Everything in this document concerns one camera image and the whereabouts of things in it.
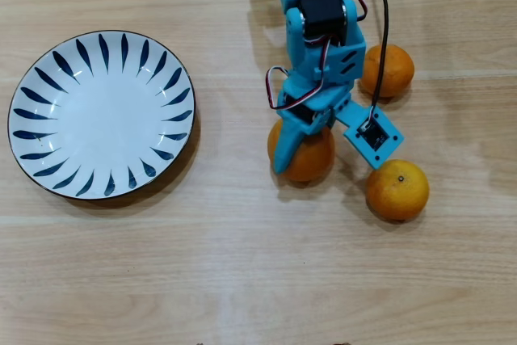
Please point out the large orange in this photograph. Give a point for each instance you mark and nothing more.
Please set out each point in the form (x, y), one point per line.
(313, 159)

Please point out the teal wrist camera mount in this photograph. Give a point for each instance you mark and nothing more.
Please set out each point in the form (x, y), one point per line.
(373, 137)

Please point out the orange with dark navel dot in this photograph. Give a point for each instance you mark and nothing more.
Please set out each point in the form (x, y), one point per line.
(398, 195)

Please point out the white plate blue leaf pattern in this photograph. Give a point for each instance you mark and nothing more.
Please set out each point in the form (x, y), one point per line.
(101, 119)

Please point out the small orange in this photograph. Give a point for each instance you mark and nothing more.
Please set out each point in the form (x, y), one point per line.
(398, 74)

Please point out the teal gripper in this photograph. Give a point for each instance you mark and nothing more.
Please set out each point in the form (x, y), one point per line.
(314, 103)

